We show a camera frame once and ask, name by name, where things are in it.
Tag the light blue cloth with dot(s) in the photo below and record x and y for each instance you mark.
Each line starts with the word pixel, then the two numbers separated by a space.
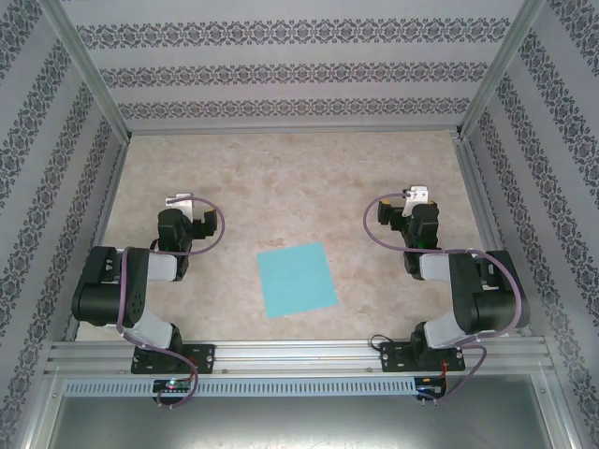
pixel 297 280

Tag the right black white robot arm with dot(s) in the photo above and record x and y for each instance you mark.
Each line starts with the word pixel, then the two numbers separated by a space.
pixel 491 299

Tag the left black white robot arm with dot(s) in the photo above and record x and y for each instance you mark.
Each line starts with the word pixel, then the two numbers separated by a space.
pixel 107 290

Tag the grey metal sheet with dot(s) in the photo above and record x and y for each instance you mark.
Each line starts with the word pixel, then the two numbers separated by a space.
pixel 299 421

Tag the aluminium mounting beam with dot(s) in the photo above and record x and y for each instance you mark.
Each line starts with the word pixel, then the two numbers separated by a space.
pixel 295 355

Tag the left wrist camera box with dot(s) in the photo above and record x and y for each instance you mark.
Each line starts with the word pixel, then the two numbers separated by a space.
pixel 180 203

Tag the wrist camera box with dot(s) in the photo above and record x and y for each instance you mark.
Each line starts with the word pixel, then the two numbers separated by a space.
pixel 180 203
pixel 418 192

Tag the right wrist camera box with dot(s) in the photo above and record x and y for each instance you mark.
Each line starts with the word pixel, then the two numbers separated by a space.
pixel 418 192

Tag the aluminium table side rail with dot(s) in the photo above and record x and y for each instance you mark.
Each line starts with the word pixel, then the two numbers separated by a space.
pixel 491 234
pixel 98 238

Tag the aluminium back wall rail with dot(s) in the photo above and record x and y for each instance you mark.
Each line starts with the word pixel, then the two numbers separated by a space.
pixel 295 129

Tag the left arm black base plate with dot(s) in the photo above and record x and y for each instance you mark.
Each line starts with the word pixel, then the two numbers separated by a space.
pixel 203 357

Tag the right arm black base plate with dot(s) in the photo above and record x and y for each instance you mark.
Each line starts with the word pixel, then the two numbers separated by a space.
pixel 395 355

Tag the aluminium frame post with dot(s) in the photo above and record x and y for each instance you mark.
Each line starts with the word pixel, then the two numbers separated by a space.
pixel 91 70
pixel 499 70

